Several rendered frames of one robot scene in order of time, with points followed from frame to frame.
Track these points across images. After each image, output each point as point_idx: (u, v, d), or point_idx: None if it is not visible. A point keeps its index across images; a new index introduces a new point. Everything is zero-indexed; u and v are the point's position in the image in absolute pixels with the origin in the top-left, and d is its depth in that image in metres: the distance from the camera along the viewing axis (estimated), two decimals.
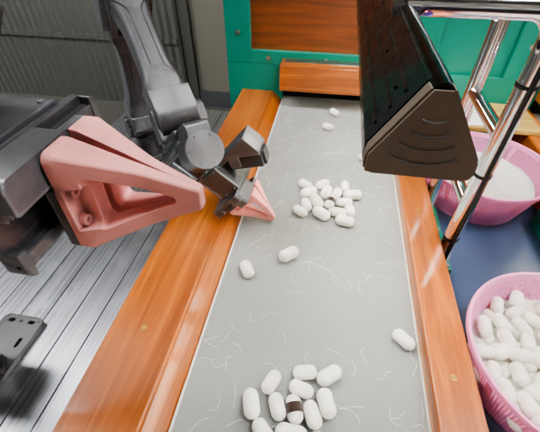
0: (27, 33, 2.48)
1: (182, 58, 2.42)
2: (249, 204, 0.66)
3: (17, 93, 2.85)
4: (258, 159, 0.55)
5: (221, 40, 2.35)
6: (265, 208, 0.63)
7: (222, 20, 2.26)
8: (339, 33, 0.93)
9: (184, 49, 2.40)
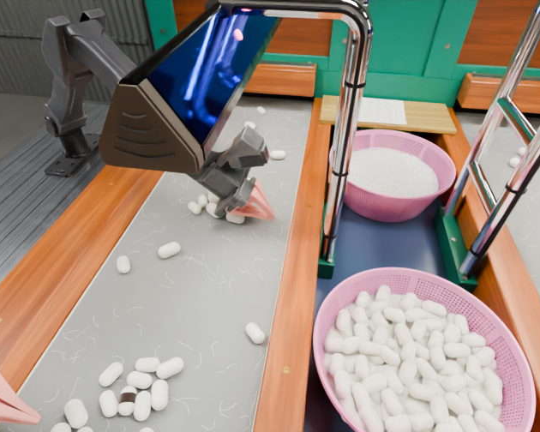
0: None
1: None
2: (249, 204, 0.66)
3: None
4: (258, 159, 0.55)
5: None
6: (265, 208, 0.63)
7: None
8: None
9: (154, 49, 2.41)
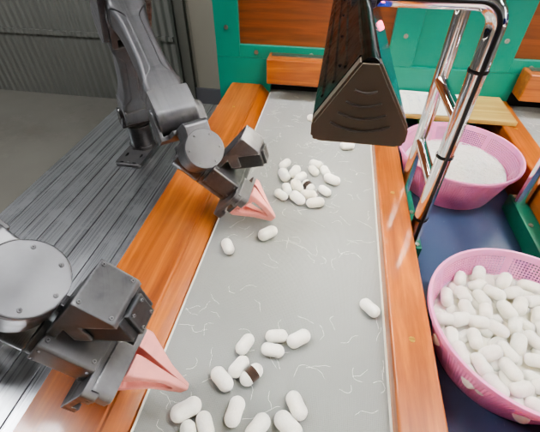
0: (25, 31, 2.52)
1: (178, 56, 2.46)
2: (249, 204, 0.66)
3: (16, 90, 2.89)
4: (257, 159, 0.55)
5: (216, 39, 2.39)
6: (265, 208, 0.63)
7: None
8: (323, 27, 0.97)
9: (180, 47, 2.44)
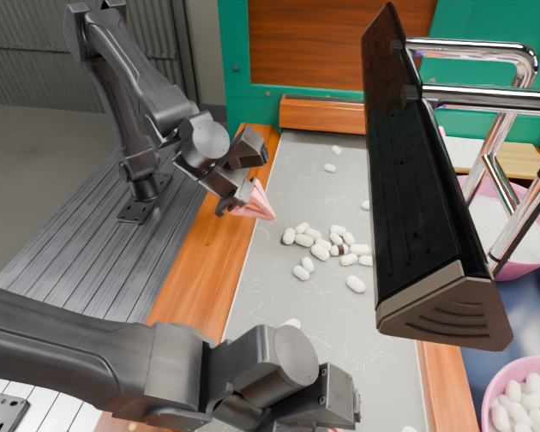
0: (22, 46, 2.44)
1: (180, 72, 2.39)
2: (249, 204, 0.66)
3: (14, 105, 2.81)
4: (258, 159, 0.55)
5: (219, 55, 2.31)
6: (265, 208, 0.63)
7: (220, 34, 2.23)
8: (341, 69, 0.89)
9: (183, 63, 2.36)
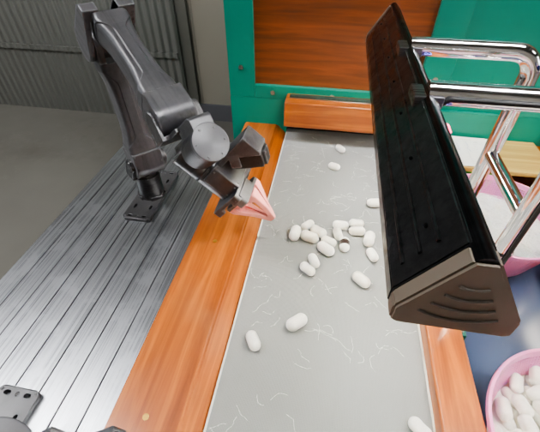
0: (26, 46, 2.46)
1: (183, 72, 2.40)
2: (249, 204, 0.66)
3: (16, 105, 2.82)
4: (259, 160, 0.55)
5: (222, 55, 2.32)
6: (265, 208, 0.63)
7: (223, 34, 2.24)
8: (345, 69, 0.90)
9: (184, 63, 2.38)
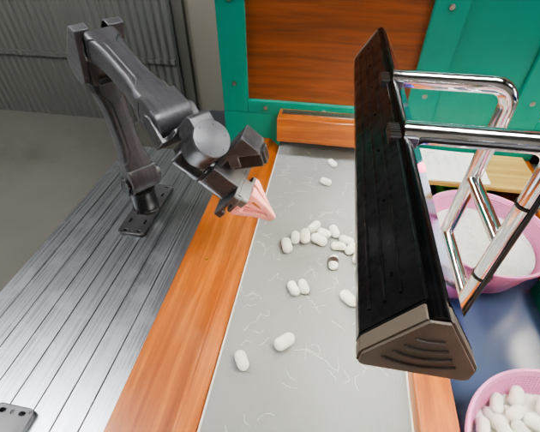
0: (24, 52, 2.47)
1: (180, 78, 2.41)
2: (249, 204, 0.66)
3: (15, 110, 2.84)
4: (258, 159, 0.55)
5: (219, 62, 2.34)
6: (265, 208, 0.63)
7: None
8: (337, 86, 0.92)
9: (183, 69, 2.39)
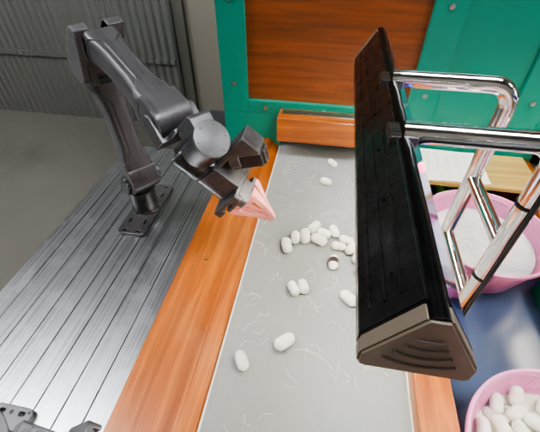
0: (24, 52, 2.47)
1: (180, 78, 2.41)
2: (249, 204, 0.66)
3: (15, 110, 2.84)
4: (258, 159, 0.55)
5: (219, 62, 2.34)
6: (265, 208, 0.63)
7: None
8: (337, 85, 0.92)
9: (183, 69, 2.39)
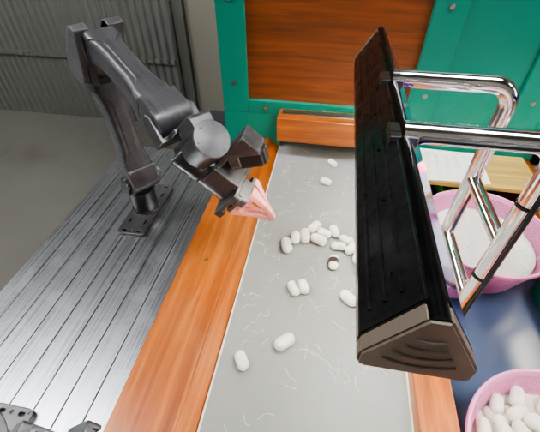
0: (24, 52, 2.47)
1: (180, 78, 2.41)
2: (249, 204, 0.66)
3: (15, 110, 2.84)
4: (258, 159, 0.55)
5: (219, 62, 2.34)
6: (265, 208, 0.63)
7: None
8: (337, 85, 0.92)
9: (183, 69, 2.39)
